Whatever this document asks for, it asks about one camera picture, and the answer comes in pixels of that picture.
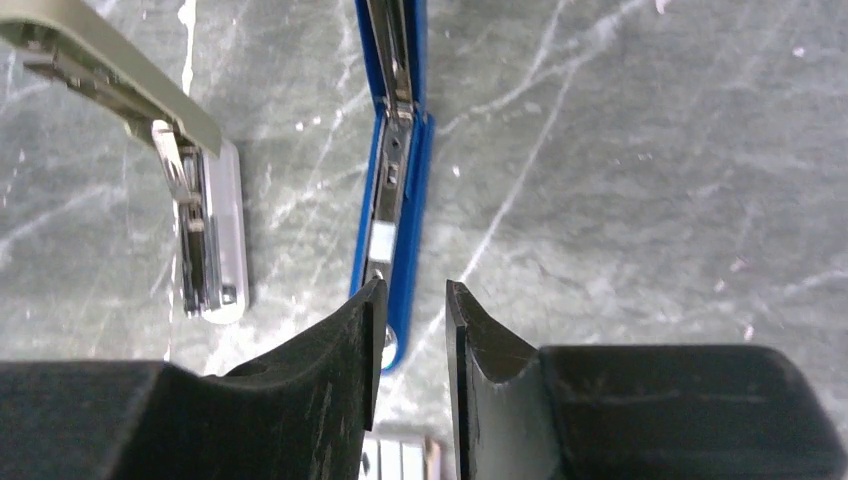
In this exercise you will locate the silver staple strip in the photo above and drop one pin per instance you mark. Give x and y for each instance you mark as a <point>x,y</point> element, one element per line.
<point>382,241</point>

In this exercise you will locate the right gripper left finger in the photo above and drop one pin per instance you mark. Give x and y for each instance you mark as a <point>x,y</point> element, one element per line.
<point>298,411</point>

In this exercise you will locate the blue black stapler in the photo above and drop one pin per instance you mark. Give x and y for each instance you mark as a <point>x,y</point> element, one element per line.
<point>395,39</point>

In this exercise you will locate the staple box tray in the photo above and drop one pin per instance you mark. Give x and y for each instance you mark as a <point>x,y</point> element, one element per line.
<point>397,457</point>

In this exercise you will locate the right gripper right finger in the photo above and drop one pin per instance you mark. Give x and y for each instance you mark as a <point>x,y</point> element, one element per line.
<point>715,411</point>

